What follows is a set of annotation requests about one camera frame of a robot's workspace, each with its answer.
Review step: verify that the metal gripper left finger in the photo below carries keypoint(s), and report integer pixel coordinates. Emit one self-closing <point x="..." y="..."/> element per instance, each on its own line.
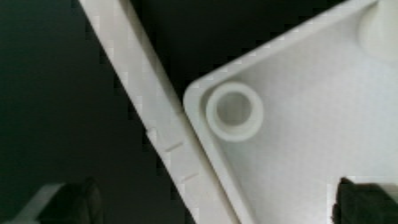
<point x="64" y="204"/>

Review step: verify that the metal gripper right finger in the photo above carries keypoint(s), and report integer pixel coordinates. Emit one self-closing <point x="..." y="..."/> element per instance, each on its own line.
<point x="364" y="204"/>

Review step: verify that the white desk top tray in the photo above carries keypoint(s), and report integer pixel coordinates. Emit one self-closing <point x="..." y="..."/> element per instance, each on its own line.
<point x="293" y="112"/>

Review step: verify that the white leg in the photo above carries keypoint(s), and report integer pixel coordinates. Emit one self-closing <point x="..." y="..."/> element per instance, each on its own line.
<point x="378" y="30"/>

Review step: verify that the white frame rail front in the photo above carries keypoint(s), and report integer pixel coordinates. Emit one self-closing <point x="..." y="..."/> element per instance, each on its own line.
<point x="168" y="132"/>

